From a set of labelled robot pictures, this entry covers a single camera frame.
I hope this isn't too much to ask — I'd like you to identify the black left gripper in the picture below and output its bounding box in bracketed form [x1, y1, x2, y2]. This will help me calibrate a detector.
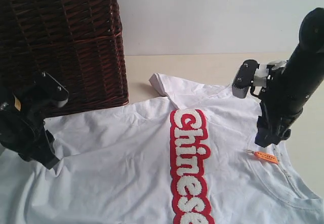
[1, 87, 60, 169]

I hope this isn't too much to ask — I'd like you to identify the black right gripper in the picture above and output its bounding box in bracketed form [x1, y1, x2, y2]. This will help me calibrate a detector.
[255, 87, 304, 147]

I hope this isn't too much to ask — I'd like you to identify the white t-shirt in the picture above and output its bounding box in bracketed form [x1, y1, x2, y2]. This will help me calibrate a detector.
[1, 73, 323, 223]

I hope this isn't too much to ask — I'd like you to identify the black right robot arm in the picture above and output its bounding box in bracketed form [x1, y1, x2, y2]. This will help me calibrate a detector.
[255, 8, 323, 148]

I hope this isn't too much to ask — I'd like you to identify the dark brown wicker basket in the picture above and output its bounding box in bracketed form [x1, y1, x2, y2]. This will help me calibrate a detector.
[1, 0, 129, 117]

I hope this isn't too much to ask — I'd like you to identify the orange garment hang tag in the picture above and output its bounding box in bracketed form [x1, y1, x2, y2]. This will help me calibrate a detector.
[245, 149, 279, 165]

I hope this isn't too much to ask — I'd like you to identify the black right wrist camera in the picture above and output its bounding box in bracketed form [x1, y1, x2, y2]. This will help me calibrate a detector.
[231, 59, 288, 100]

